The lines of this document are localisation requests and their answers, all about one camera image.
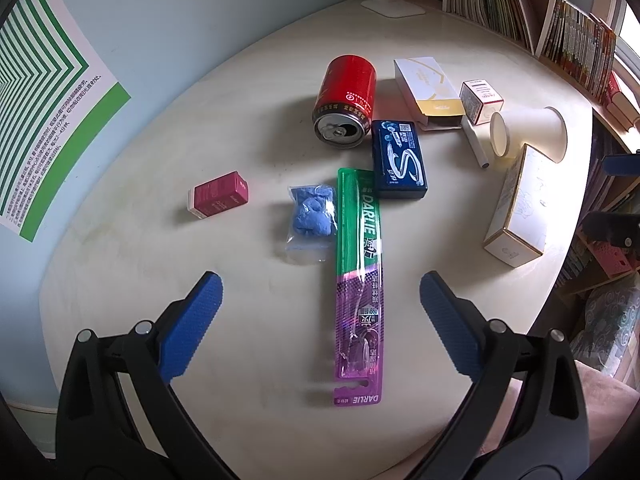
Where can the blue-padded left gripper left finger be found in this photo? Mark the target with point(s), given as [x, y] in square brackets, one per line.
[118, 413]

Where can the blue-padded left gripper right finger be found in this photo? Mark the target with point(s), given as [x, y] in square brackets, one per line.
[524, 416]

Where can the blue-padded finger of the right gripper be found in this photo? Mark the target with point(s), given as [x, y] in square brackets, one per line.
[622, 165]

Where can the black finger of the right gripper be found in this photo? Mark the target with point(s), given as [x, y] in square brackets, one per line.
[618, 230]

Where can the white paper cup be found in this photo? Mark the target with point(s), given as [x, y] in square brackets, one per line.
[543, 129]

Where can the tall white carton box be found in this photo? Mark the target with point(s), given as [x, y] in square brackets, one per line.
[516, 234]

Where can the small white red-trimmed box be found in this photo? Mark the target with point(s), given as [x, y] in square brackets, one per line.
[480, 101]

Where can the white marker pen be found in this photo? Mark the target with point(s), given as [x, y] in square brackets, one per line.
[475, 144]

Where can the green purple toothbrush package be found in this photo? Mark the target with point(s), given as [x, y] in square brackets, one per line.
[359, 293]

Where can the white and gold soap box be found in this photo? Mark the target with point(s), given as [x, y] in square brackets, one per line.
[432, 100]

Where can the blue chewing gum box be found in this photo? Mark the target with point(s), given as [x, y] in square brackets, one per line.
[398, 167]

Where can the small crimson box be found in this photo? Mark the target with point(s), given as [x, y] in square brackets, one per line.
[218, 195]

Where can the blue gloves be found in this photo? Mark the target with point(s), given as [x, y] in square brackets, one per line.
[312, 227]

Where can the red soda can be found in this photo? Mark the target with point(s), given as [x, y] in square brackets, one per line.
[343, 112]

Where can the patterned bed quilt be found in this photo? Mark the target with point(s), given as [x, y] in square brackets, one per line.
[611, 315]

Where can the wooden bookshelf with books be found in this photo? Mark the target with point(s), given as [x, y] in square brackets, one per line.
[585, 49]

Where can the white desk lamp base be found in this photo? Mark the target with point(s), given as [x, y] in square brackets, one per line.
[393, 8]

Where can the green striped wall poster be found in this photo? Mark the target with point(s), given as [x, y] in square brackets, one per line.
[56, 96]

